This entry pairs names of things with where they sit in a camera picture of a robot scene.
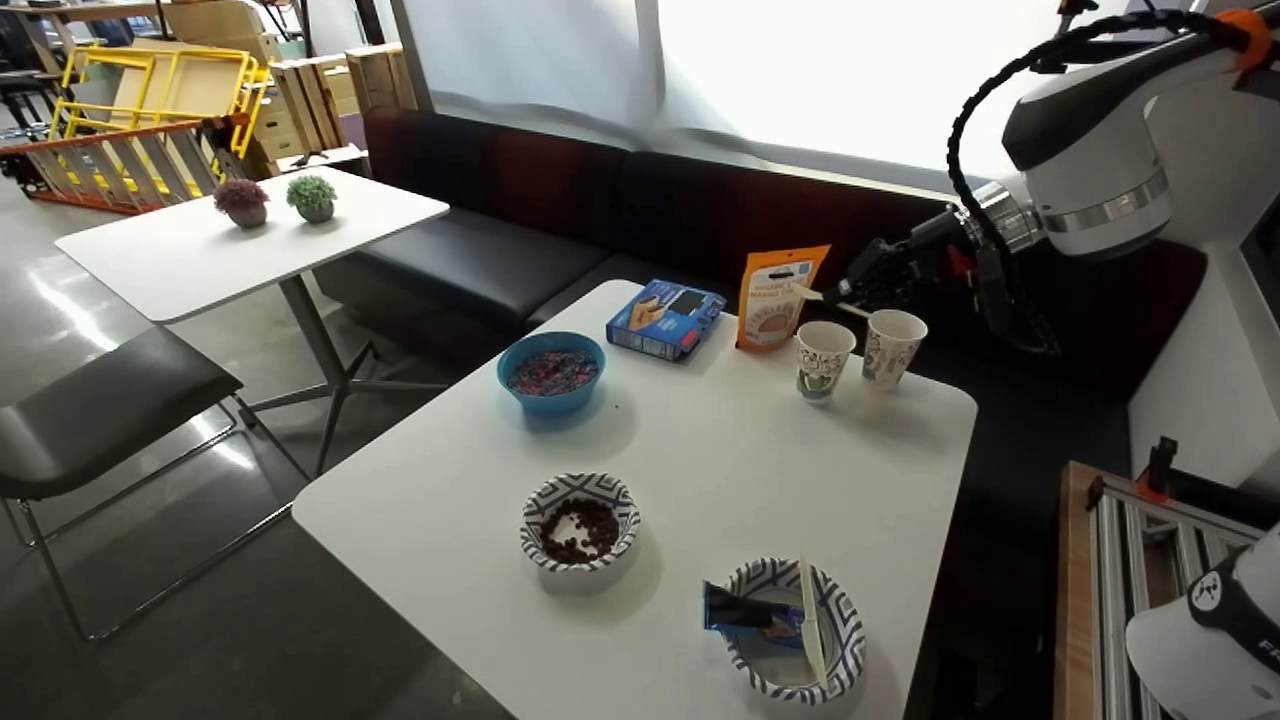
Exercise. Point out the wooden drawer cabinet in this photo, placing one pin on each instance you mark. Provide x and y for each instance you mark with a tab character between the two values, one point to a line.
332	100

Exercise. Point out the dark blue snack packet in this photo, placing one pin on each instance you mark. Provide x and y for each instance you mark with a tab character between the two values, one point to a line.
746	617

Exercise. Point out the yellow metal rack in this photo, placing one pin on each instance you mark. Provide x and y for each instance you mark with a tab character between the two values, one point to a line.
160	82

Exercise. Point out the paper cup with red candies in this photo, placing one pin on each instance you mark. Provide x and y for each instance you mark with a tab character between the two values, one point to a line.
892	349

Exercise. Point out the white window curtain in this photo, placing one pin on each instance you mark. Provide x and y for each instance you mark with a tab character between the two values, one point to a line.
801	65

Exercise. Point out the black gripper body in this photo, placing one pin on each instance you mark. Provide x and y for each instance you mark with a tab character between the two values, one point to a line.
954	248

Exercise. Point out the wooden slatted pallet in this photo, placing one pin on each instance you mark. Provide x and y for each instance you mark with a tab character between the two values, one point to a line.
104	166

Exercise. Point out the patterned paper bowl with packet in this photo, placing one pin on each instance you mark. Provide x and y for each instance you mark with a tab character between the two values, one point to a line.
843	655

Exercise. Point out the grey chair with metal legs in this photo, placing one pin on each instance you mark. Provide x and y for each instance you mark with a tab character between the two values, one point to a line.
104	402

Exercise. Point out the white rounded device black emblem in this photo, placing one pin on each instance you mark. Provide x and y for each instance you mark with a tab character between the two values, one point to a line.
1203	640

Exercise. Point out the blue cookie box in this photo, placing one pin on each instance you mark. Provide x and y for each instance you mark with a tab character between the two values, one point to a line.
662	323

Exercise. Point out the blue plastic bowl with candies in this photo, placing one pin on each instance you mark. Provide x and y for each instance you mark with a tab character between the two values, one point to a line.
553	393

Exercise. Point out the paper cup with dark beans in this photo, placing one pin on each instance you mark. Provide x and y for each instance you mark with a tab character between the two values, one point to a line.
827	360

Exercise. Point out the dark sofa backrest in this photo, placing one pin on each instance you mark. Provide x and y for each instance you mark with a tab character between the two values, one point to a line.
600	202

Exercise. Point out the white plastic spoon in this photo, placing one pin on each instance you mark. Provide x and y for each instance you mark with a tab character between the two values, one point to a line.
806	290

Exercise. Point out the wooden plank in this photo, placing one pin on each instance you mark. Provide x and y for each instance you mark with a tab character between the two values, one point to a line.
1073	600

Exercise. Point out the black clamp with red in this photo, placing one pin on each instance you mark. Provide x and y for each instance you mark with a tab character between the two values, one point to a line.
1203	486

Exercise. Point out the white side table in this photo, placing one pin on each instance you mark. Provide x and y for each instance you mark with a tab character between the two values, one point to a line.
202	252

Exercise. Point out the orange and white snack pouch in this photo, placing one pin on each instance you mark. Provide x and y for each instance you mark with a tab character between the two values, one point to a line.
774	315

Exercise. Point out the patterned paper bowl with beans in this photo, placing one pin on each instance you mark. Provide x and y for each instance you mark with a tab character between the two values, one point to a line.
540	542

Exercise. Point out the black sofa seat cushion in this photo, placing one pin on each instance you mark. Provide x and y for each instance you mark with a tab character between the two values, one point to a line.
464	261

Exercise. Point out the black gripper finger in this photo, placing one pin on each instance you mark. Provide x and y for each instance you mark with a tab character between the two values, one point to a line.
872	268
885	290

